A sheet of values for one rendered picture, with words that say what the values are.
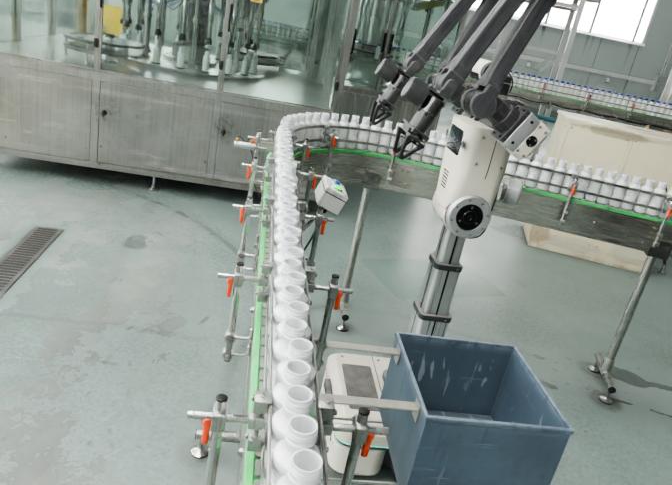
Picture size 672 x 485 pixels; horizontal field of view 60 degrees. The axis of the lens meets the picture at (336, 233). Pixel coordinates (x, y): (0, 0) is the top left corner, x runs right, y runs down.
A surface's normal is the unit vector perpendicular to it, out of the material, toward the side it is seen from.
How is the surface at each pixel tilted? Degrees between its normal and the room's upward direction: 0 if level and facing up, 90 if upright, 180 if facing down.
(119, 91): 90
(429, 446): 90
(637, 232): 90
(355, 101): 90
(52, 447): 0
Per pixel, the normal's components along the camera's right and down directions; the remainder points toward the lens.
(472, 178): 0.06, 0.54
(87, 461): 0.18, -0.92
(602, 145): -0.22, 0.31
